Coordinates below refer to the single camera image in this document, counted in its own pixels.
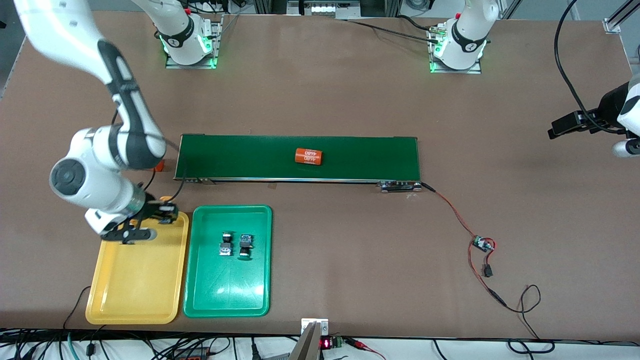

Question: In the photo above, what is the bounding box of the yellow mushroom push button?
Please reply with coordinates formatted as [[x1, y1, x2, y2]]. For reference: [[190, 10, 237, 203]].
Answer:
[[159, 198, 179, 223]]

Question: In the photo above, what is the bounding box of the yellow plastic tray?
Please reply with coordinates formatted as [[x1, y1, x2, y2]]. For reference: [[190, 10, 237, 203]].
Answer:
[[85, 211, 190, 325]]

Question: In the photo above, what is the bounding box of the green belt conveyor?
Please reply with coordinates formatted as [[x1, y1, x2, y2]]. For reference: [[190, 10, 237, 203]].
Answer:
[[173, 134, 423, 193]]

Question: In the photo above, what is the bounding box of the aluminium corner profile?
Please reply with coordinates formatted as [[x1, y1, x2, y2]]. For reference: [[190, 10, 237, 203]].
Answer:
[[602, 0, 640, 35]]

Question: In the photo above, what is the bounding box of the green plastic tray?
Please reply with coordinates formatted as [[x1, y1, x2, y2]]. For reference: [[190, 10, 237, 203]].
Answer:
[[183, 205, 273, 319]]

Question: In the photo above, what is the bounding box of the orange power strip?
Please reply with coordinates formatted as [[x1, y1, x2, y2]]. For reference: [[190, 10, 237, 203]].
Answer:
[[172, 347, 211, 360]]

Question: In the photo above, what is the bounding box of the grey metal pole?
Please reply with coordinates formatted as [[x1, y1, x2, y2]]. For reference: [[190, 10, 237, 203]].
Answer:
[[287, 322, 322, 360]]

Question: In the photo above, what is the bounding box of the red clip lead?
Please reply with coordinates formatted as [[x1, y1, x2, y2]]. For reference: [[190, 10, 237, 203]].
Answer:
[[344, 337, 387, 360]]

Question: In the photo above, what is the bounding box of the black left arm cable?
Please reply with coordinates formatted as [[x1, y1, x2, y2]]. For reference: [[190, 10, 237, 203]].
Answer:
[[554, 0, 626, 135]]

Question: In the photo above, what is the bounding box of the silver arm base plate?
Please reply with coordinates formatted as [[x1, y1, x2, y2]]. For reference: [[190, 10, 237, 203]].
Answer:
[[165, 15, 223, 70], [429, 25, 482, 75]]

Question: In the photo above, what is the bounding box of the red and black wire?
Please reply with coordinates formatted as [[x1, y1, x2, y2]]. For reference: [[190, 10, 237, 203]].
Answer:
[[420, 182, 507, 307]]

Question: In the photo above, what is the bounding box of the thin black looped cable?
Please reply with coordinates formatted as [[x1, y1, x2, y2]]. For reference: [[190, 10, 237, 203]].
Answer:
[[492, 284, 556, 354]]

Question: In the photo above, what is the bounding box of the black base power cable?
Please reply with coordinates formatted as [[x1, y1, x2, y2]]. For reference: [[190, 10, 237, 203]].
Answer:
[[345, 19, 443, 43]]

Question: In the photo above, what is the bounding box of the aluminium frame rack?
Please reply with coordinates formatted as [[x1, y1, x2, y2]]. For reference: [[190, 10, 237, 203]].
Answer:
[[252, 0, 401, 20]]

